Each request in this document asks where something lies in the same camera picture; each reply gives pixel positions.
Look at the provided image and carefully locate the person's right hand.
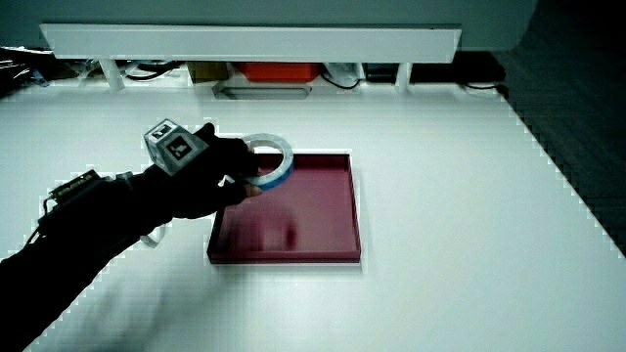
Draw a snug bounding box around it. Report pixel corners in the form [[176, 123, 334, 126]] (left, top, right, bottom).
[[143, 118, 265, 221]]

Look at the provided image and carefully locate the blue tape roll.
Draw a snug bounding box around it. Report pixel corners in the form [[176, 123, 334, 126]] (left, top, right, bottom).
[[241, 132, 295, 192]]

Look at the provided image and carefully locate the dark red tray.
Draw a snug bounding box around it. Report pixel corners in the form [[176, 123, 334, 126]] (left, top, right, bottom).
[[205, 152, 363, 266]]

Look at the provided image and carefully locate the brown cardboard box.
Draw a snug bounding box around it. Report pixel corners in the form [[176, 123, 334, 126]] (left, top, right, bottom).
[[186, 61, 231, 84]]

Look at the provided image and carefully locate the orange box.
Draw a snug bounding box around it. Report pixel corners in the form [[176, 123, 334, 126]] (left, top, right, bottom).
[[238, 62, 323, 83]]

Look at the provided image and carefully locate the white desk shelf riser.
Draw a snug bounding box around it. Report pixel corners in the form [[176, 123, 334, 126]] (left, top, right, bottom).
[[38, 22, 464, 94]]

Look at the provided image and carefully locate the white bag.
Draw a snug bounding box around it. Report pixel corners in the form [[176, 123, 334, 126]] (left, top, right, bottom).
[[324, 62, 364, 83]]

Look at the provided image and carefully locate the black box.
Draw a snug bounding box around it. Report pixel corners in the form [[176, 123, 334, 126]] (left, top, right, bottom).
[[409, 50, 508, 84]]

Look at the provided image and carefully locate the black cable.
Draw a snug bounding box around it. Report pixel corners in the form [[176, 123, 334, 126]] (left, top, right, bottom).
[[320, 71, 363, 91], [459, 80, 510, 100], [124, 61, 185, 82]]

